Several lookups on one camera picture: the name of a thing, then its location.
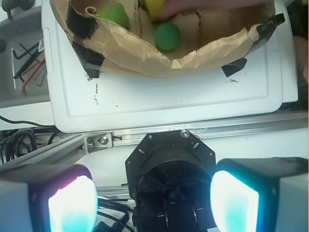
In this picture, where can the yellow plush toy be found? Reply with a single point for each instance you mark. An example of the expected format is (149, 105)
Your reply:
(154, 9)

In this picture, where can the metal corner bracket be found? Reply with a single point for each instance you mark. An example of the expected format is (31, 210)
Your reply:
(97, 142)

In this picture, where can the dark green plush ball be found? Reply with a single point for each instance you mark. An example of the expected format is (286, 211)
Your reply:
(167, 37)

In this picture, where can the orange handled tool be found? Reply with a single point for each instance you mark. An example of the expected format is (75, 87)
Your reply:
(33, 71)

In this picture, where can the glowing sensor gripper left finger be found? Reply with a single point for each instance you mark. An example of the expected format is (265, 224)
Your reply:
(47, 198)

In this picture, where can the aluminium extrusion rail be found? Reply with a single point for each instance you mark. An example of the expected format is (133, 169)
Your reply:
(71, 149)

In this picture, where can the black tape strip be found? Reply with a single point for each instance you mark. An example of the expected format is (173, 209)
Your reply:
(234, 67)
(91, 61)

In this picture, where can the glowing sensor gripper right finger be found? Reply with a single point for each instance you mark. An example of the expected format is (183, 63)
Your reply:
(261, 195)

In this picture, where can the black tape strip right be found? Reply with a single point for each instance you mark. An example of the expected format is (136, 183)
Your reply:
(234, 67)

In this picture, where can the brown paper bag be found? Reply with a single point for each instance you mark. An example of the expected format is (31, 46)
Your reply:
(129, 36)

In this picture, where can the white plastic bin lid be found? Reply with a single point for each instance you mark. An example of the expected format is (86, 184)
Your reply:
(114, 101)

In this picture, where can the black hex key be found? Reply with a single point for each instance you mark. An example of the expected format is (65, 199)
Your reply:
(33, 53)

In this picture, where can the pink plush toy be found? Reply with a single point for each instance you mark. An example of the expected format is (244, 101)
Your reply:
(171, 7)

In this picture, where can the black tape strip left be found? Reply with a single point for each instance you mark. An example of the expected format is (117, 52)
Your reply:
(91, 61)

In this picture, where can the light green fuzzy plush animal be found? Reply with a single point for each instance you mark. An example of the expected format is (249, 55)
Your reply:
(115, 13)

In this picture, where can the grey tool tray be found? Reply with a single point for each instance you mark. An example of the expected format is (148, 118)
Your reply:
(24, 28)

